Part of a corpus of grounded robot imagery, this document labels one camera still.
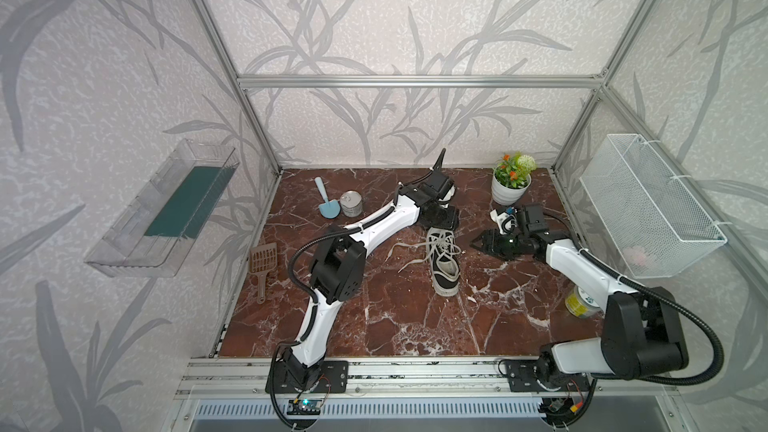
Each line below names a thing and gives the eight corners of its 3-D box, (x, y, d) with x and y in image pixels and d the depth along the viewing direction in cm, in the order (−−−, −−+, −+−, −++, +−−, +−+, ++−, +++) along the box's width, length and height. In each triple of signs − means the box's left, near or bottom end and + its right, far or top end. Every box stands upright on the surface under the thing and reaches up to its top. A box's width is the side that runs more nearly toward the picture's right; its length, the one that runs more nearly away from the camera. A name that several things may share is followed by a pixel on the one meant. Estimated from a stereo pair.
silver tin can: (341, 217, 108) (338, 207, 103) (344, 200, 113) (341, 190, 108) (361, 217, 108) (359, 207, 103) (363, 200, 113) (361, 190, 108)
